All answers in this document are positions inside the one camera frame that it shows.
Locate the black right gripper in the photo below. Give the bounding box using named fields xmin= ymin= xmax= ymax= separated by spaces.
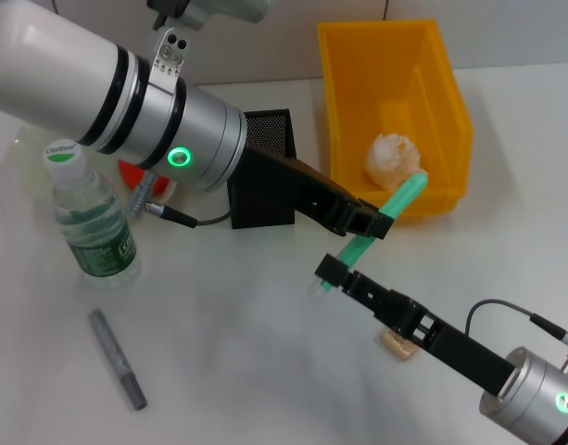
xmin=314 ymin=253 xmax=516 ymax=398

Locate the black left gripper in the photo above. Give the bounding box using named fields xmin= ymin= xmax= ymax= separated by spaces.
xmin=227 ymin=144 xmax=396 ymax=241

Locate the green and white pen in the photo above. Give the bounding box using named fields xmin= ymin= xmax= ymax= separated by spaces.
xmin=310 ymin=169 xmax=431 ymax=298

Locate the beige eraser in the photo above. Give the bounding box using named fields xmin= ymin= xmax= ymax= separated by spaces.
xmin=379 ymin=326 xmax=419 ymax=362

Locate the white paper ball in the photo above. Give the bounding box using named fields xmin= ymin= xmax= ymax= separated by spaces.
xmin=364 ymin=133 xmax=423 ymax=192

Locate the red-orange soft toy orange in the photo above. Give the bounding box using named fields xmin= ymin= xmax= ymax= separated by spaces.
xmin=119 ymin=159 xmax=171 ymax=194

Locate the grey marker pen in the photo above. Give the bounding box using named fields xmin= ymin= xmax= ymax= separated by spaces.
xmin=87 ymin=309 xmax=149 ymax=412

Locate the clear bottle with green label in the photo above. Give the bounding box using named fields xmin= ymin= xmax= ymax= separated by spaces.
xmin=43 ymin=138 xmax=142 ymax=288

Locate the black mesh pen holder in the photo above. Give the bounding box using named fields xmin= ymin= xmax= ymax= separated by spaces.
xmin=227 ymin=108 xmax=297 ymax=230

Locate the yellow plastic bin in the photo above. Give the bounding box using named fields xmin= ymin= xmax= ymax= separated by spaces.
xmin=316 ymin=18 xmax=474 ymax=226

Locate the right arm dark cable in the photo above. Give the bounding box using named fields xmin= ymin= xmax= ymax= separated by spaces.
xmin=463 ymin=299 xmax=535 ymax=335

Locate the arm dark cable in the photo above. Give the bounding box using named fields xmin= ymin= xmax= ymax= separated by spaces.
xmin=190 ymin=209 xmax=234 ymax=228
xmin=463 ymin=299 xmax=535 ymax=335

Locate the left arm dark cable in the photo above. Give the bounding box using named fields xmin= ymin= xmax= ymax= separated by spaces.
xmin=190 ymin=209 xmax=234 ymax=228

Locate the left wrist metal cable plug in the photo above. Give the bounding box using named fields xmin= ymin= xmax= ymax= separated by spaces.
xmin=125 ymin=171 xmax=196 ymax=228

